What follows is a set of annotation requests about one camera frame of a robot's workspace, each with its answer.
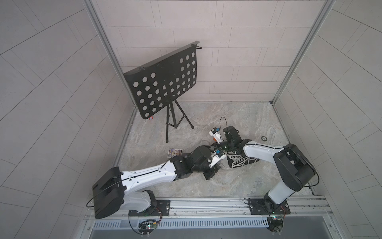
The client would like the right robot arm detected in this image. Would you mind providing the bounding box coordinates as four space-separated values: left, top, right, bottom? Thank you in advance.
209 126 317 212

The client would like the aluminium rail frame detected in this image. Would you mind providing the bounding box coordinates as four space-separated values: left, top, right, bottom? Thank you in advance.
80 195 334 220

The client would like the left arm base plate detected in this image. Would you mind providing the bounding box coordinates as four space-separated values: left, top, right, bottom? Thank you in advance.
128 200 171 217

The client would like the left green circuit board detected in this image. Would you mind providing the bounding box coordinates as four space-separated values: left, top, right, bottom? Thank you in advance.
138 220 159 231

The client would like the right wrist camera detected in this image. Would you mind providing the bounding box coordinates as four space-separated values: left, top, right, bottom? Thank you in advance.
209 127 223 143

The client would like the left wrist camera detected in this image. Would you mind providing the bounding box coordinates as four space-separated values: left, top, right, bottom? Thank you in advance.
209 150 227 168

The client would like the right green circuit board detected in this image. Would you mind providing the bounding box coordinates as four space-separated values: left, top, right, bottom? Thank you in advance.
267 217 284 234

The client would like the black canvas sneaker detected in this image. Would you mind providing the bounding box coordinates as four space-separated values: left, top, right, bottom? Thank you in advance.
221 154 260 169
204 166 220 180

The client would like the green circuit board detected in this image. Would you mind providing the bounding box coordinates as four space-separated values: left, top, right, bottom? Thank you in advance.
267 217 284 234
138 220 159 231

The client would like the black perforated music stand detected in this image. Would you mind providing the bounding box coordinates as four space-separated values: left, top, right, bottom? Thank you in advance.
123 41 202 143

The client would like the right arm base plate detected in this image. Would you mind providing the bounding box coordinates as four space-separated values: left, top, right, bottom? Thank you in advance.
243 198 290 216

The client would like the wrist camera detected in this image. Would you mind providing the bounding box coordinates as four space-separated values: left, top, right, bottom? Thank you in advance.
209 127 223 143
209 150 227 168

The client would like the purple card box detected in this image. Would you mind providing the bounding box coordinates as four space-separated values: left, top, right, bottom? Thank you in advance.
168 149 183 158

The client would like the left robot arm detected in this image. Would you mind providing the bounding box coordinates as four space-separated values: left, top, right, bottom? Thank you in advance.
91 146 227 219

